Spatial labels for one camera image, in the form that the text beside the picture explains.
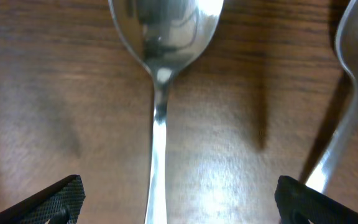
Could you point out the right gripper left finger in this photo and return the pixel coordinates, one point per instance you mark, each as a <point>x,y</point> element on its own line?
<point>59,203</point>

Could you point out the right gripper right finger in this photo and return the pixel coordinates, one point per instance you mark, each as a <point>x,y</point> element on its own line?
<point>299,204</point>

